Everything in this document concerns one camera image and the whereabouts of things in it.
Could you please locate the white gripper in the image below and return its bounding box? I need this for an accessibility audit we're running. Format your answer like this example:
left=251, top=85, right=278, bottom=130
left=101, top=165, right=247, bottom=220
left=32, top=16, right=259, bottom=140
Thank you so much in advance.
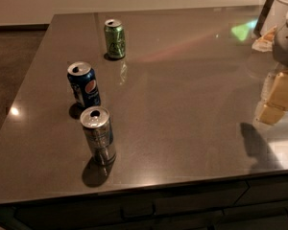
left=254, top=12, right=288, bottom=126

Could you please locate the silver Red Bull can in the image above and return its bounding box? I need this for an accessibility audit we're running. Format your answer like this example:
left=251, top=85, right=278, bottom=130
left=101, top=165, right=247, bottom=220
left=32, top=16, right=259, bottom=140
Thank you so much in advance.
left=80, top=106, right=116, bottom=166

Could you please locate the blue Pepsi can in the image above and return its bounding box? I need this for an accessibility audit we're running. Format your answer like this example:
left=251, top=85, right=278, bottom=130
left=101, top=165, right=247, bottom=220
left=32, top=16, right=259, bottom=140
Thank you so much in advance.
left=67, top=61, right=101, bottom=108

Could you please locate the green soda can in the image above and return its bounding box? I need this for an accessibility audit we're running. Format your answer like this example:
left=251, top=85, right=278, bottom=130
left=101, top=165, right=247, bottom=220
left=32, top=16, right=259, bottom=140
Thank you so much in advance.
left=104, top=19, right=126, bottom=59

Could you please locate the dark drawer handle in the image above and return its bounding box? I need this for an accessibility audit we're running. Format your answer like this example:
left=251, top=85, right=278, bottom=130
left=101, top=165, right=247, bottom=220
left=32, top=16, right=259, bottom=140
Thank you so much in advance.
left=120, top=202, right=156, bottom=220

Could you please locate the dark cabinet drawer front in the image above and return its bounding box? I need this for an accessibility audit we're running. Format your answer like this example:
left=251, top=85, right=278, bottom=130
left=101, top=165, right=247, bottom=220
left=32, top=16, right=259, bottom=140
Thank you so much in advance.
left=15, top=181, right=248, bottom=230

